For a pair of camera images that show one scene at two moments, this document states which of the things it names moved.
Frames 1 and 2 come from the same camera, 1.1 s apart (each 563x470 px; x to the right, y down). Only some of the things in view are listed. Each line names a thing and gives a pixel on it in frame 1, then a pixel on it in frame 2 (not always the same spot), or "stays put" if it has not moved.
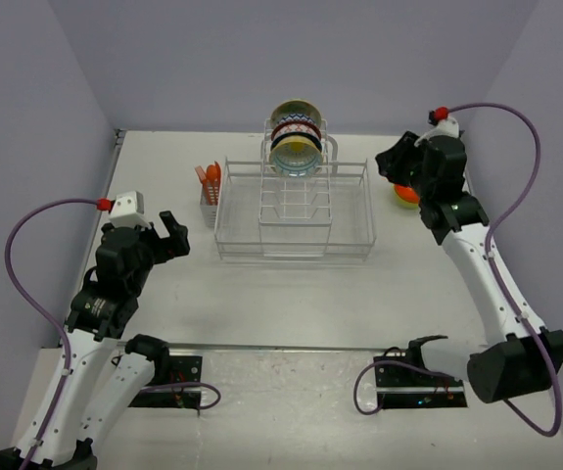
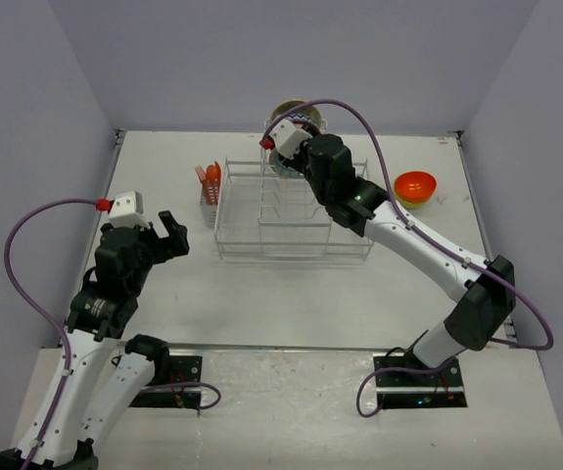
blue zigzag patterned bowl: (296, 110) stays put
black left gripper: (171, 246) stays put
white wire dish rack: (263, 215) stays put
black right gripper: (392, 162) -> (296, 161)
